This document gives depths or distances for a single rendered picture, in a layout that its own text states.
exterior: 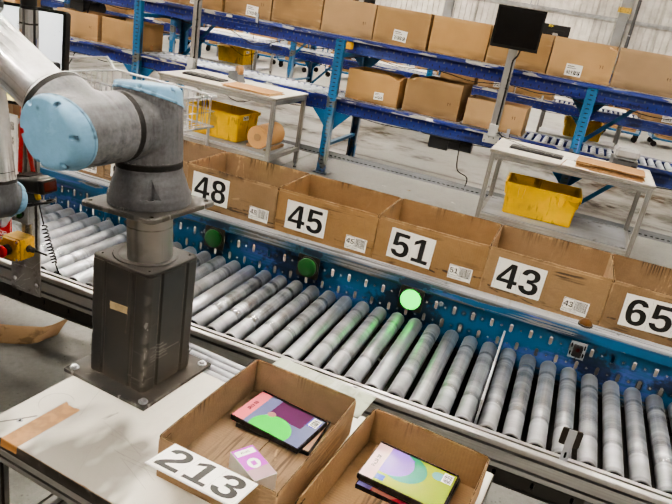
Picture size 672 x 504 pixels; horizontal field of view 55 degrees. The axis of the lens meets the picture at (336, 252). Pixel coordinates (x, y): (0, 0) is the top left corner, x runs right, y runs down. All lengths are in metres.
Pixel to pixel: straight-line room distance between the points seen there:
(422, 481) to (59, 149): 1.00
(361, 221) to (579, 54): 4.58
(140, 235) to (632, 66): 5.57
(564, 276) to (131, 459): 1.40
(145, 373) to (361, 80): 5.41
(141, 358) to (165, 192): 0.41
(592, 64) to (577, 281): 4.55
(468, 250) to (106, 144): 1.28
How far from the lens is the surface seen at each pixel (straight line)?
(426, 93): 6.54
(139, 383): 1.66
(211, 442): 1.53
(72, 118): 1.32
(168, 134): 1.47
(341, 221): 2.29
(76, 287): 2.20
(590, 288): 2.20
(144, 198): 1.48
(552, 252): 2.47
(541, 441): 1.82
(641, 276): 2.49
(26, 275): 2.32
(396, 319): 2.21
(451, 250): 2.21
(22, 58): 1.49
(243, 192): 2.44
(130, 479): 1.45
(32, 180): 2.10
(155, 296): 1.55
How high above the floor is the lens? 1.72
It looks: 21 degrees down
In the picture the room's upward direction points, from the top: 10 degrees clockwise
